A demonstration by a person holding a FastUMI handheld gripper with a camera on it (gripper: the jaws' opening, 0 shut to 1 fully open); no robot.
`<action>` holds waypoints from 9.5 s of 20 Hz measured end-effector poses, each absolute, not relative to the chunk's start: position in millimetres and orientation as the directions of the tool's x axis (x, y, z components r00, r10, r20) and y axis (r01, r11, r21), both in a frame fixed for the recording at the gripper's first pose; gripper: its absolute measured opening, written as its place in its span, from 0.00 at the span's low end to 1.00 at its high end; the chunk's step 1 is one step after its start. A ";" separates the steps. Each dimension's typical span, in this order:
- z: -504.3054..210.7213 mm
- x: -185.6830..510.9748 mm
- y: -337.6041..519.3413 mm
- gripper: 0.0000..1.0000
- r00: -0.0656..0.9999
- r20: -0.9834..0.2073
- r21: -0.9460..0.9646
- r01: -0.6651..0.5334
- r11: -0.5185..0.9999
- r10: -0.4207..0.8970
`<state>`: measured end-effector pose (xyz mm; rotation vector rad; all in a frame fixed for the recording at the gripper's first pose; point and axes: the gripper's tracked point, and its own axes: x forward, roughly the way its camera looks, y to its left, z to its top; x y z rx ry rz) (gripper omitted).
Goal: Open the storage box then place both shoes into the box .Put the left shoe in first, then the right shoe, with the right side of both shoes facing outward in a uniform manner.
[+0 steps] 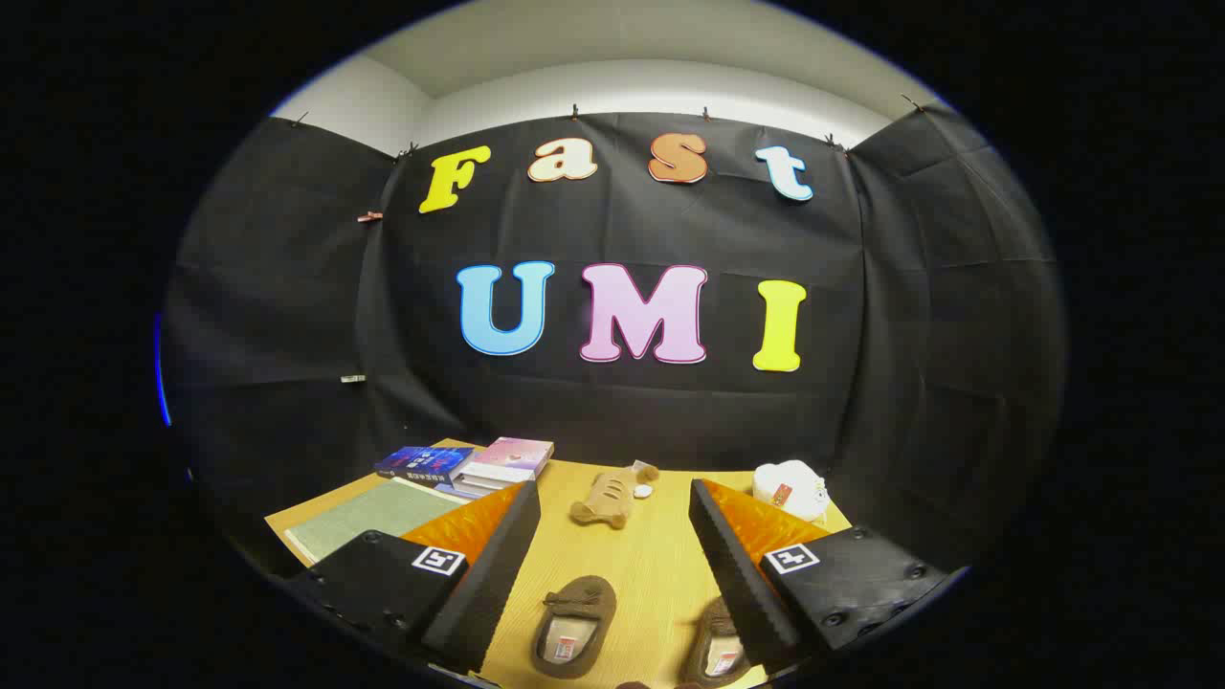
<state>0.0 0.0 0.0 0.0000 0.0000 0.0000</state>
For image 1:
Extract brown plush toy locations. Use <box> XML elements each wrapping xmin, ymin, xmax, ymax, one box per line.
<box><xmin>570</xmin><ymin>462</ymin><xmax>660</xmax><ymax>530</ymax></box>

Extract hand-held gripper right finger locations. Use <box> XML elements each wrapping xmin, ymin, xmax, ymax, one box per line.
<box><xmin>687</xmin><ymin>478</ymin><xmax>960</xmax><ymax>671</ymax></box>

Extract white plush toy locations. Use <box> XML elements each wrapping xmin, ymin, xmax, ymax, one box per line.
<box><xmin>752</xmin><ymin>460</ymin><xmax>830</xmax><ymax>523</ymax></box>

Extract blue cover book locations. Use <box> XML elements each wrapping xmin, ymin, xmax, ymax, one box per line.
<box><xmin>374</xmin><ymin>446</ymin><xmax>476</xmax><ymax>485</ymax></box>

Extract green fabric storage box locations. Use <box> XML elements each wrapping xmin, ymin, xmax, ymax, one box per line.
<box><xmin>285</xmin><ymin>476</ymin><xmax>472</xmax><ymax>566</ymax></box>

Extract black backdrop cloth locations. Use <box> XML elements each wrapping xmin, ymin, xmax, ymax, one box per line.
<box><xmin>161</xmin><ymin>103</ymin><xmax>1068</xmax><ymax>575</ymax></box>

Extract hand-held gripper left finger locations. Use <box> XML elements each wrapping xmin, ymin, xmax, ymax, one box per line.
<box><xmin>285</xmin><ymin>480</ymin><xmax>542</xmax><ymax>676</ymax></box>

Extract brown fuzzy shoe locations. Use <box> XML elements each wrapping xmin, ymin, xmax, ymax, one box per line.
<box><xmin>531</xmin><ymin>575</ymin><xmax>618</xmax><ymax>680</ymax></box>
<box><xmin>681</xmin><ymin>595</ymin><xmax>759</xmax><ymax>688</ymax></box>

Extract grey white book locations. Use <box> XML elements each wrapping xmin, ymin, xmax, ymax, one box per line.
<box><xmin>448</xmin><ymin>477</ymin><xmax>523</xmax><ymax>500</ymax></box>
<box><xmin>459</xmin><ymin>462</ymin><xmax>539</xmax><ymax>489</ymax></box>

